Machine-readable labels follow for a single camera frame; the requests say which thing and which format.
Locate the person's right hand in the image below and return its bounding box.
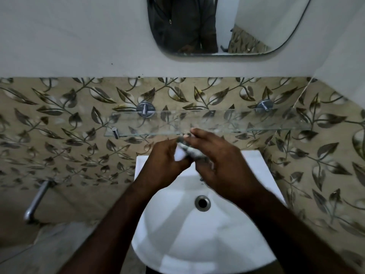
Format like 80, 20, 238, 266
183, 128, 269, 210

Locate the person's left hand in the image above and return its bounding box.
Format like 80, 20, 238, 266
133, 136, 191, 195

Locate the white and grey cloth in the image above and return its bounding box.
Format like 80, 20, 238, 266
173, 134, 215, 170

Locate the person's right forearm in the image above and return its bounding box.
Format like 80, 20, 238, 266
242, 194, 359, 274

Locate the person's left forearm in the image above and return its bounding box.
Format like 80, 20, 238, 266
58, 180, 173, 274

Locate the metal sink drain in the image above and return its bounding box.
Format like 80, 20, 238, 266
195, 195, 211, 212

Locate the clear glass shelf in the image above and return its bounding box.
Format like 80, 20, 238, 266
104, 108, 312, 138

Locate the white ceramic sink basin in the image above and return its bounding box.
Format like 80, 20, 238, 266
131, 150, 287, 274

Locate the round metal shelf mount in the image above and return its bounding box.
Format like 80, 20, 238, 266
136, 102, 156, 117
255, 99, 273, 113

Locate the metal wall pipe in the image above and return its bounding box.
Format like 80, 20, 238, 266
24, 180, 56, 225

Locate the rounded wall mirror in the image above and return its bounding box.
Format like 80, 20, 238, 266
147, 0, 313, 57

